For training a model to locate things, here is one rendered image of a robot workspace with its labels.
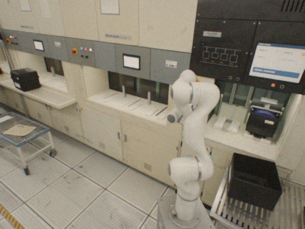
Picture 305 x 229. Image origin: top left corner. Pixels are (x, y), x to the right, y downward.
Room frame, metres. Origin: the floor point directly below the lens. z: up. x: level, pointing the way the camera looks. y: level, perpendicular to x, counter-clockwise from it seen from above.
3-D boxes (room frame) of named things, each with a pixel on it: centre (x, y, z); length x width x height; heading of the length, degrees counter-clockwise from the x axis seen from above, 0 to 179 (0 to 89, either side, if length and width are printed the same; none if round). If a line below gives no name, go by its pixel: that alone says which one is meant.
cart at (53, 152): (2.10, 1.83, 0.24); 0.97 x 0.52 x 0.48; 62
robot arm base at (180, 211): (0.72, -0.21, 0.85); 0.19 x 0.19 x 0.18
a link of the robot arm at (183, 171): (0.72, -0.18, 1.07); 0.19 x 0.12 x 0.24; 96
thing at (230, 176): (0.92, -0.69, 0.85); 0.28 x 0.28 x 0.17; 69
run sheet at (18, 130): (1.99, 1.69, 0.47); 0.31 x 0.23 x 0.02; 81
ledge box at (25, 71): (2.60, 1.86, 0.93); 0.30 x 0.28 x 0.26; 56
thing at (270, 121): (1.43, -0.96, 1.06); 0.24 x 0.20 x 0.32; 59
